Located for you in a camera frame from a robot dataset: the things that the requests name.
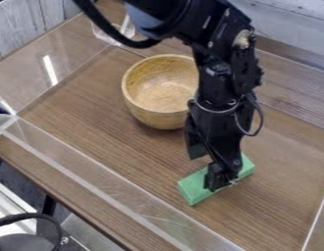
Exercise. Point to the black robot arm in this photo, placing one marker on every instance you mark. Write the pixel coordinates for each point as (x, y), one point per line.
(219, 34)

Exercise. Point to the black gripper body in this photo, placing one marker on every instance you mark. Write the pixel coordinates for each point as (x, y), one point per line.
(221, 127)

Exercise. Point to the black table leg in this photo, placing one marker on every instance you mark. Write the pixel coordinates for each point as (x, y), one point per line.
(48, 206)

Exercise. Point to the brown wooden bowl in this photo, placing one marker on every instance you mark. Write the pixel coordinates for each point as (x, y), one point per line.
(157, 86)

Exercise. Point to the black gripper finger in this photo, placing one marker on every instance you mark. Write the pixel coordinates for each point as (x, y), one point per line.
(218, 177)
(194, 143)

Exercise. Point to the clear acrylic corner bracket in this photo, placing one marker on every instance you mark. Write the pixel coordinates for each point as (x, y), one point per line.
(124, 31)

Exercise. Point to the clear acrylic tray wall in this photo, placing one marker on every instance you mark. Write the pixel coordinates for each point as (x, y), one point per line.
(74, 141)

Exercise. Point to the green rectangular block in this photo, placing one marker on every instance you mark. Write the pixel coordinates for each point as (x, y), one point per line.
(190, 186)

